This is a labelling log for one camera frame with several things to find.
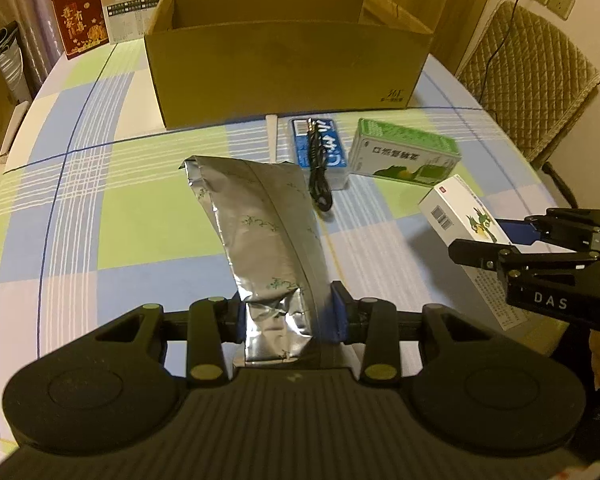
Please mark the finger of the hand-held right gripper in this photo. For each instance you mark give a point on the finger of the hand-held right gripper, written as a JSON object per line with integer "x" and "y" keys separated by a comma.
{"x": 480, "y": 254}
{"x": 515, "y": 232}

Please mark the red gift box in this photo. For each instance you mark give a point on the red gift box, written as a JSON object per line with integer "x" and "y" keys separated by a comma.
{"x": 80, "y": 15}

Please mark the white medicine box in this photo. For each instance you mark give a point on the white medicine box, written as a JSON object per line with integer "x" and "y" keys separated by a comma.
{"x": 460, "y": 210}

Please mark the stack of white containers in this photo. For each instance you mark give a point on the stack of white containers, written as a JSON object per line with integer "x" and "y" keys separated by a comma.
{"x": 10, "y": 65}

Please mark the green medicine box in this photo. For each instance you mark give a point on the green medicine box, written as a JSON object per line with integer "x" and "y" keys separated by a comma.
{"x": 405, "y": 152}

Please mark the white product box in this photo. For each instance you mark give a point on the white product box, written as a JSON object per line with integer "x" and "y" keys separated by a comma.
{"x": 130, "y": 5}

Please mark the chair with quilted cover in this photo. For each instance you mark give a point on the chair with quilted cover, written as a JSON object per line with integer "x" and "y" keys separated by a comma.
{"x": 530, "y": 75}

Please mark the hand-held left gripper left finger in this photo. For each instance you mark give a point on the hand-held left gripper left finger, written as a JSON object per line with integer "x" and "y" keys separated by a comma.
{"x": 234, "y": 322}

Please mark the checkered cloth covered desktop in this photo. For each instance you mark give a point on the checkered cloth covered desktop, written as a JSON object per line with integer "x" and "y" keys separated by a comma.
{"x": 130, "y": 220}

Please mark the clear box with blue label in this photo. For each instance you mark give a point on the clear box with blue label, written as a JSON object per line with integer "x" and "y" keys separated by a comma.
{"x": 337, "y": 160}

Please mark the brown cardboard box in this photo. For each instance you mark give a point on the brown cardboard box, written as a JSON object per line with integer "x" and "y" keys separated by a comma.
{"x": 280, "y": 75}

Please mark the silver foil pouch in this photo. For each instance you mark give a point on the silver foil pouch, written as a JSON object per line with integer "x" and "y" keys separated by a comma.
{"x": 270, "y": 220}

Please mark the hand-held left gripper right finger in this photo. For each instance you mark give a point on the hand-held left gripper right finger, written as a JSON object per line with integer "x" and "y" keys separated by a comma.
{"x": 340, "y": 312}

